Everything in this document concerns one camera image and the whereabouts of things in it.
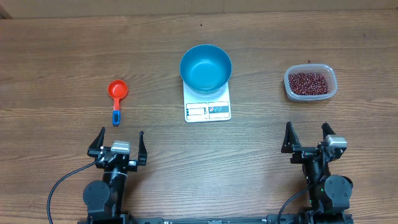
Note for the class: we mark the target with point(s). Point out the orange measuring scoop blue handle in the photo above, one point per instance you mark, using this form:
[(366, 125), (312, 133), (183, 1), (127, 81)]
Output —
[(117, 90)]

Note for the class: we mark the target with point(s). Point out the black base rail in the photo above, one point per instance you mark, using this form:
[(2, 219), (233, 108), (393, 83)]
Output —
[(270, 219)]

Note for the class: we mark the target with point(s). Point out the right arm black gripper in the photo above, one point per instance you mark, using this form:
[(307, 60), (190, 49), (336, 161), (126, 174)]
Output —
[(291, 145)]

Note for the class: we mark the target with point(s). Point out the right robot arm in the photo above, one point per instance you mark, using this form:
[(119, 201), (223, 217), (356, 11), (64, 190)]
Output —
[(328, 194)]

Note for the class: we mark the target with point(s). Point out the clear plastic bean container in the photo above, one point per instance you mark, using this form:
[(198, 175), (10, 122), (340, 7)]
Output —
[(325, 70)]

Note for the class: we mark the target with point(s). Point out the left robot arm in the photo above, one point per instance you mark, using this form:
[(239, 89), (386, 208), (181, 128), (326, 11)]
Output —
[(104, 198)]

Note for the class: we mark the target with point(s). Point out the blue metal bowl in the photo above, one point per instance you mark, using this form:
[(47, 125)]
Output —
[(205, 68)]

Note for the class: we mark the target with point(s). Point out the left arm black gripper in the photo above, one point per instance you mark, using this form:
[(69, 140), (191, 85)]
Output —
[(132, 166)]

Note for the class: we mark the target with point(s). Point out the white digital kitchen scale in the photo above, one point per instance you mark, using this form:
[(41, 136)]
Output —
[(200, 108)]

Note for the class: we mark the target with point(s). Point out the red beans in container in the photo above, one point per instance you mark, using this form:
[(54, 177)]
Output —
[(308, 84)]

